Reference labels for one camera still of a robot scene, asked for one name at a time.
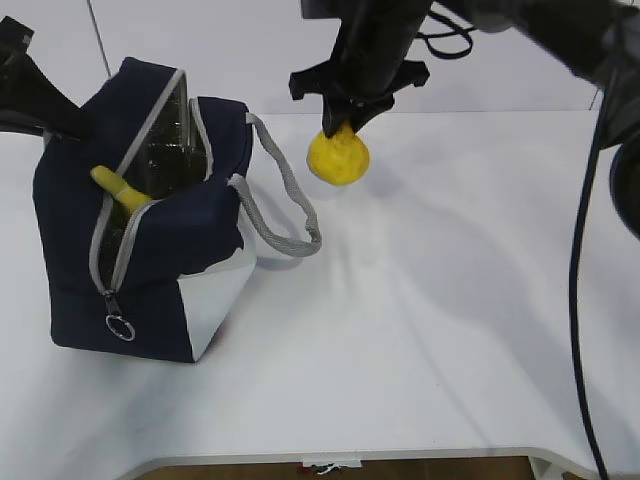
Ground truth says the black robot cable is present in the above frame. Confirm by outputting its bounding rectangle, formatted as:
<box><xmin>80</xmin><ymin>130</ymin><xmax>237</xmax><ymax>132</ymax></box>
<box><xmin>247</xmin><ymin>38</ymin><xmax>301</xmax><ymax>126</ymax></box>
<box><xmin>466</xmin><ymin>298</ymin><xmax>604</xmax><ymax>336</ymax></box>
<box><xmin>417</xmin><ymin>9</ymin><xmax>624</xmax><ymax>480</ymax></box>

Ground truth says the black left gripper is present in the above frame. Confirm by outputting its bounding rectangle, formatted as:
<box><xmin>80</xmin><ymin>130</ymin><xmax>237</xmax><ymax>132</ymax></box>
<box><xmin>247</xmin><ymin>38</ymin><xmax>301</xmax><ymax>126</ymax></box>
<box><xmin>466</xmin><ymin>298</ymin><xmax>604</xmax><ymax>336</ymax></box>
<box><xmin>1</xmin><ymin>16</ymin><xmax>93</xmax><ymax>140</ymax></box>

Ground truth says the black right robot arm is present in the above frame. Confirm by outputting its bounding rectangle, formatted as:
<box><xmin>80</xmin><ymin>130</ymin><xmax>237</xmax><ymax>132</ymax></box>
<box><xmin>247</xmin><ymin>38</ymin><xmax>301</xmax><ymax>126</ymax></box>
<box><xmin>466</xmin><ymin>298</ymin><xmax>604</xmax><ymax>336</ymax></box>
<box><xmin>289</xmin><ymin>1</ymin><xmax>639</xmax><ymax>234</ymax></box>

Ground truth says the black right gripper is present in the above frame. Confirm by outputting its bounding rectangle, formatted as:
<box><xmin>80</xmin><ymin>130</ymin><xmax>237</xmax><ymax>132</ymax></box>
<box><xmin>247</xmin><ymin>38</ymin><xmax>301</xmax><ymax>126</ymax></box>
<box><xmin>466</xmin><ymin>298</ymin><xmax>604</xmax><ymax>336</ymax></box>
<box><xmin>289</xmin><ymin>0</ymin><xmax>431</xmax><ymax>136</ymax></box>

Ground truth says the white bracket under table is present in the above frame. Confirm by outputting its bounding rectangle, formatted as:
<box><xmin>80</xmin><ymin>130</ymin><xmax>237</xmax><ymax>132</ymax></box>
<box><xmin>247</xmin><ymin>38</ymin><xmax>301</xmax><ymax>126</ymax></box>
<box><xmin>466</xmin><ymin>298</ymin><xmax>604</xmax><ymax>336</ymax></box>
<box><xmin>297</xmin><ymin>457</ymin><xmax>363</xmax><ymax>476</ymax></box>

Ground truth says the yellow banana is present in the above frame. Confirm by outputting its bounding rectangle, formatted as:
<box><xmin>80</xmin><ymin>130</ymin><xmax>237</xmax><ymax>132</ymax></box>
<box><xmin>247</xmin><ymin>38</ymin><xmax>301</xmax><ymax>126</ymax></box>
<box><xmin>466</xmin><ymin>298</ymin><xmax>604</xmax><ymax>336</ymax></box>
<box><xmin>90</xmin><ymin>165</ymin><xmax>152</xmax><ymax>217</ymax></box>

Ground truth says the yellow pear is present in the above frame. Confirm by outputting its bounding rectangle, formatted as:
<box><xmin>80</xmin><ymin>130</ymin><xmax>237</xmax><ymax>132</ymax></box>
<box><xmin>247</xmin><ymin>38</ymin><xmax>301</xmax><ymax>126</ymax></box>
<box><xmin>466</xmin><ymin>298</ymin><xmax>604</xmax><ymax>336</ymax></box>
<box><xmin>307</xmin><ymin>122</ymin><xmax>371</xmax><ymax>187</ymax></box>

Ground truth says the navy blue lunch bag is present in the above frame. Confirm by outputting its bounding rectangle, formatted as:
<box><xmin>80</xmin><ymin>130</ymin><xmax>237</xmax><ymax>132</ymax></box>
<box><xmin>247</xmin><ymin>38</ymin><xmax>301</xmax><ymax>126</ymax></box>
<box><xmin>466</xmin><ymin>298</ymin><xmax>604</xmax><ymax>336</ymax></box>
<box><xmin>33</xmin><ymin>57</ymin><xmax>322</xmax><ymax>363</ymax></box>

